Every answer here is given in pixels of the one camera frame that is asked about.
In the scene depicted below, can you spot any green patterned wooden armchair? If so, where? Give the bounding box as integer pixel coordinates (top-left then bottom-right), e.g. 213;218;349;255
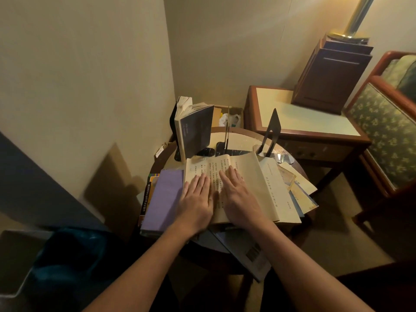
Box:
344;51;416;224

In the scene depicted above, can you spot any dark wooden box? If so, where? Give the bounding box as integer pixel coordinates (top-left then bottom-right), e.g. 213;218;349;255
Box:
291;34;374;115

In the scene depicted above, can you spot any black metal bookend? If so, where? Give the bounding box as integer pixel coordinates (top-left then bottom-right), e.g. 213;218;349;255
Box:
254;108;282;158

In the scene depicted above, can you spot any wooden side table cream top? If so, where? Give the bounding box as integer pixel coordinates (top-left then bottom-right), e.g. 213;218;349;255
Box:
244;86;373;190

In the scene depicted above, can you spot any metal lamp pole with base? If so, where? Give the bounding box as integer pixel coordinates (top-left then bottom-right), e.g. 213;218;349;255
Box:
328;0;377;44

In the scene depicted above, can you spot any purple cover book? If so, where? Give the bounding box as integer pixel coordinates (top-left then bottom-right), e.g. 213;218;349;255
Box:
140;169;185;235

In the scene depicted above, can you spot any person's left forearm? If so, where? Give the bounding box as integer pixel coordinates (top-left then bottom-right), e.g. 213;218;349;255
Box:
83;221;199;312

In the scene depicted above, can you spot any teal cloth bag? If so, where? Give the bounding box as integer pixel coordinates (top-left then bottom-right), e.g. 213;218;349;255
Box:
31;227;111;312

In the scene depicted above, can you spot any pile of yellowish magazines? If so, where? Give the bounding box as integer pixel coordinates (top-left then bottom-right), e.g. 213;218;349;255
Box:
277;160;319;218

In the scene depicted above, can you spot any shiny round disc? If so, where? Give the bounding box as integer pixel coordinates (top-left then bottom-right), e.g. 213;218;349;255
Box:
274;152;295;165

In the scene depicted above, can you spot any cardboard box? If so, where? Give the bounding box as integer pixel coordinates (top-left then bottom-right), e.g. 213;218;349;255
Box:
211;105;245;129

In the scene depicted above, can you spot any round wooden table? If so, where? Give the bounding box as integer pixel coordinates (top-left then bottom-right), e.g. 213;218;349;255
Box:
148;127;317;276

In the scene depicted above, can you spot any dark cover standing book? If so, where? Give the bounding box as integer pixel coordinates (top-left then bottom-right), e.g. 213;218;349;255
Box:
174;96;215;161

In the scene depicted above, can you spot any grey book with barcode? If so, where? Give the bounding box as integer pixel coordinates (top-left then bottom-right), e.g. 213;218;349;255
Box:
210;226;272;283

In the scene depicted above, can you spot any stack of colourful books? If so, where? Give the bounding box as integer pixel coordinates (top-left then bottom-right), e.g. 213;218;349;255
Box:
138;173;160;228

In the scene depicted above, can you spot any white plastic bag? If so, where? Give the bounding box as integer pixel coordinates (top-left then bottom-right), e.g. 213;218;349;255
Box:
219;113;242;128

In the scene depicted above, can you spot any cream-paged book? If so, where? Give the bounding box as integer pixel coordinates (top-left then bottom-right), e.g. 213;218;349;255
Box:
184;152;303;225

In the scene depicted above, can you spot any thin metal bookend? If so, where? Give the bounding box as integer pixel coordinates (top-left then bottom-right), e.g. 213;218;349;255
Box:
216;106;232;156

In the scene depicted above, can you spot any person's left hand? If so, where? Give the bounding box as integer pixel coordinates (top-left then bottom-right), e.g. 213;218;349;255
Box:
175;174;218;236

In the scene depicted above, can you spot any person's right hand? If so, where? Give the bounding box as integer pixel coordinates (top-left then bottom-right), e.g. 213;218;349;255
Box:
218;166;271;230

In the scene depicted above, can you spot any person's right forearm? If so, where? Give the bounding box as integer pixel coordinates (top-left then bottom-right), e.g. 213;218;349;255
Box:
249;221;374;312

